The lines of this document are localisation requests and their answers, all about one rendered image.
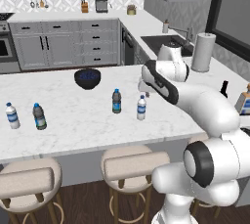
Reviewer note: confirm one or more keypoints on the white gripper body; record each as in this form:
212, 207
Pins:
145, 86

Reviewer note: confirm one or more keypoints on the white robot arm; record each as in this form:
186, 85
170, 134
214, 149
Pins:
208, 110

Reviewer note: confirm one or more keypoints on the white plastic bottle blue label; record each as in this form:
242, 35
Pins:
12, 116
141, 108

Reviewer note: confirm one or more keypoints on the grey cupboard under sink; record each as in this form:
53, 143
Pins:
142, 55

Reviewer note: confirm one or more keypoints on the dark plastic bottle blue cap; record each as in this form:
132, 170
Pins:
116, 101
39, 117

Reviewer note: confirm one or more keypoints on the black dishwasher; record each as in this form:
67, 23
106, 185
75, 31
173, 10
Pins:
128, 48

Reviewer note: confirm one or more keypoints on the dark sink basin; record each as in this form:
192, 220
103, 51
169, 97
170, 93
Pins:
156, 41

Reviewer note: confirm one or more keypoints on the black bowl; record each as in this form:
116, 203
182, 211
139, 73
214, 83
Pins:
87, 79

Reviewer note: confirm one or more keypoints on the white soap dispenser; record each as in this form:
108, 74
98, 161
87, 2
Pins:
165, 27

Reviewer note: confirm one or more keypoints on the silver tap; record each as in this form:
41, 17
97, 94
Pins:
182, 32

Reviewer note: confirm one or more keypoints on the white paper towel roll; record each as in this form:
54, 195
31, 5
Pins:
203, 52

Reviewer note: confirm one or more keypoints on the beige lidded jar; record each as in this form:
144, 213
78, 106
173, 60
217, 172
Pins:
131, 9

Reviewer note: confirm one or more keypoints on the beige round bar stool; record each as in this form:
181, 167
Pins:
132, 170
27, 185

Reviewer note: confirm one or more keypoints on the grey cupboard run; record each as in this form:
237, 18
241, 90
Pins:
65, 43

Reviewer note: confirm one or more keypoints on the grey coffee machine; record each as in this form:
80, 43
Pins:
101, 1

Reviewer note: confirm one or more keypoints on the wooden knife block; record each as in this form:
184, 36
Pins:
84, 6

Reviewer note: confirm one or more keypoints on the black framed window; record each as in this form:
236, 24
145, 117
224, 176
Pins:
232, 9

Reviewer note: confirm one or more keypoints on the steel oven with hob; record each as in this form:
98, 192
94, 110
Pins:
5, 43

